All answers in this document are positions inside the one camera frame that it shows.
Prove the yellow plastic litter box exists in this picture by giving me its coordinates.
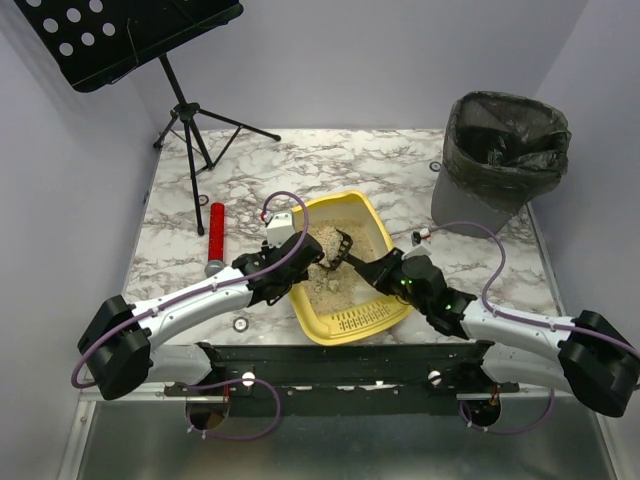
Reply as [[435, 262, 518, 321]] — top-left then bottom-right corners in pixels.
[[289, 190, 412, 346]]

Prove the black slotted litter scoop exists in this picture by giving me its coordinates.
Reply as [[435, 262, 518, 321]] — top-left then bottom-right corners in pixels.
[[318, 229, 366, 271]]

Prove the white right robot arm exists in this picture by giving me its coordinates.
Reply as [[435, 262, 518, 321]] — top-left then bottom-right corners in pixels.
[[347, 249, 639, 418]]

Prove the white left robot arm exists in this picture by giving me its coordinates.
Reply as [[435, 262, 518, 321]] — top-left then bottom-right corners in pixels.
[[77, 232, 324, 400]]

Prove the grey litter clump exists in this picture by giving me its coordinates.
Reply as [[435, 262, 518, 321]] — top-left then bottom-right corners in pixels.
[[311, 277, 340, 295]]

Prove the beige cat litter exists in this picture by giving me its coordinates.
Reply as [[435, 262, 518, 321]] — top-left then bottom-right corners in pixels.
[[302, 220, 376, 316]]

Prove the round marker front left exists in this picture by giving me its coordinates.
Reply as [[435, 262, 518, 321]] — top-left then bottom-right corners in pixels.
[[233, 317, 249, 333]]

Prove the red cylinder tool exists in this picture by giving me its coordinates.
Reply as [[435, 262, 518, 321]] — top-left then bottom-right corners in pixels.
[[204, 202, 225, 277]]

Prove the grey ribbed trash can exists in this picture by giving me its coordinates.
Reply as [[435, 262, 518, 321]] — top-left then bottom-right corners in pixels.
[[431, 166, 525, 238]]

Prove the black trash bag liner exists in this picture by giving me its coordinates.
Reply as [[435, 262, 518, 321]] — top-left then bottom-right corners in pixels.
[[443, 91, 572, 215]]

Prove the black music stand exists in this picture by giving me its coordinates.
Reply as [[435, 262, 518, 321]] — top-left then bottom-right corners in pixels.
[[16, 1, 281, 236]]

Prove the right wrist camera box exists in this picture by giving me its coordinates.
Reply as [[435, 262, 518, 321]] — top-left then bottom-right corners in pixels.
[[411, 228, 431, 247]]

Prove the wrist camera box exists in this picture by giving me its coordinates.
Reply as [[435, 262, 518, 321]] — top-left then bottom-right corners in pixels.
[[263, 210, 296, 248], [411, 228, 431, 247]]

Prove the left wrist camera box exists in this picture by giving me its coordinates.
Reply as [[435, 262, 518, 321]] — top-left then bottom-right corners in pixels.
[[263, 210, 296, 248]]

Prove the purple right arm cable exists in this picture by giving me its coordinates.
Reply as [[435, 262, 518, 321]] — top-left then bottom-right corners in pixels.
[[424, 221, 640, 391]]

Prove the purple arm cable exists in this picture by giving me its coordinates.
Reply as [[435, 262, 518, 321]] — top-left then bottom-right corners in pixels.
[[424, 221, 640, 391], [71, 192, 310, 390]]

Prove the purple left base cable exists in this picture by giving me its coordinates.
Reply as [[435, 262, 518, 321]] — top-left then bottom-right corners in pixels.
[[187, 377, 284, 441]]

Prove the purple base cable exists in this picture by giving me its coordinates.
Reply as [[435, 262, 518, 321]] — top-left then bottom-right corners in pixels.
[[458, 387, 556, 435], [187, 377, 284, 441]]

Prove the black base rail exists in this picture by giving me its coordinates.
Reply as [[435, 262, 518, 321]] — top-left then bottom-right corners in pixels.
[[164, 342, 495, 417]]

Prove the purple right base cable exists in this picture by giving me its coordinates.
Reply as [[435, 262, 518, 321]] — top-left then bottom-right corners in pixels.
[[458, 387, 556, 435]]

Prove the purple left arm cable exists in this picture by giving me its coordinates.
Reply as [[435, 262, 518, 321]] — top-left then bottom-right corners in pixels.
[[71, 192, 310, 390]]

